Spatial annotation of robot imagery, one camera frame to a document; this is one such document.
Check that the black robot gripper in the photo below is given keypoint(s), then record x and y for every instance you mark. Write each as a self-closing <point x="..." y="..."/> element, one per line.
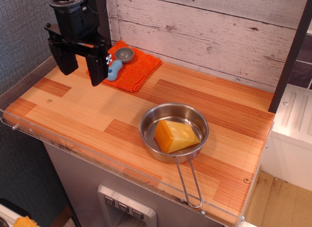
<point x="76" y="33"/>

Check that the blue handled grey spoon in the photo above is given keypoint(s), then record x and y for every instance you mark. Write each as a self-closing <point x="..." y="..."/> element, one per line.
<point x="122" y="56"/>

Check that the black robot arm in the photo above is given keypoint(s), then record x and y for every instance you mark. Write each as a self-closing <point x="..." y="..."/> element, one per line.
<point x="82" y="28"/>

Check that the orange folded cloth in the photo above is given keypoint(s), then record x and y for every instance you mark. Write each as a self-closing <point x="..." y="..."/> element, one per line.
<point x="133" y="74"/>

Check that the clear acrylic table guard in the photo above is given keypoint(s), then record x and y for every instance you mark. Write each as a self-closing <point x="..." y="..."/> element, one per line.
<point x="100" y="124"/>

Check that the yellow toy cheese wedge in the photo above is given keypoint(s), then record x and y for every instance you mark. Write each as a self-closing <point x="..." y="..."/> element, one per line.
<point x="173" y="136"/>

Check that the silver toy dispenser panel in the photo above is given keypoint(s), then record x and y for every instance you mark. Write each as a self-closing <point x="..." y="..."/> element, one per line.
<point x="121" y="211"/>

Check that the yellow object bottom left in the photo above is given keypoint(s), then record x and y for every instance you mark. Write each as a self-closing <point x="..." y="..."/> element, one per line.
<point x="25" y="222"/>

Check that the white toy cabinet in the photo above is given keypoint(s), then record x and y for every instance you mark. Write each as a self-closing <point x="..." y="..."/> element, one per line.
<point x="288" y="152"/>

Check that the steel pan with wire handle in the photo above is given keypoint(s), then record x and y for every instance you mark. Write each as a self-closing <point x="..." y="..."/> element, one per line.
<point x="182" y="113"/>

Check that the dark vertical post right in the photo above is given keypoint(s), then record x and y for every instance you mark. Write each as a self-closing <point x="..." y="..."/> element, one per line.
<point x="292" y="55"/>

